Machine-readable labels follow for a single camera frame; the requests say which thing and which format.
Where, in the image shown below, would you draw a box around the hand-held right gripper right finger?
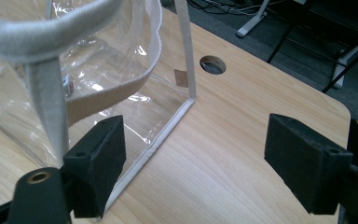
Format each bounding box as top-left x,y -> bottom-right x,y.
263,113 -> 354,216

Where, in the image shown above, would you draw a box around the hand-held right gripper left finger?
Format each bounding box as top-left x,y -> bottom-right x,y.
62,114 -> 128,219

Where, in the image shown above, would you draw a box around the clear plastic bag grey trim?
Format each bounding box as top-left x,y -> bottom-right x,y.
0,0 -> 198,222

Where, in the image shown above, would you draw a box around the black chair legs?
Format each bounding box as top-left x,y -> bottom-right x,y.
266,12 -> 358,94

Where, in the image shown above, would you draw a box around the white desk frame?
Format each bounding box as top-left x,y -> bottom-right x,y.
235,0 -> 358,89

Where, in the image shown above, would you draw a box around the bundle of floor cables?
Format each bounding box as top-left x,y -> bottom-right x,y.
186,0 -> 264,17

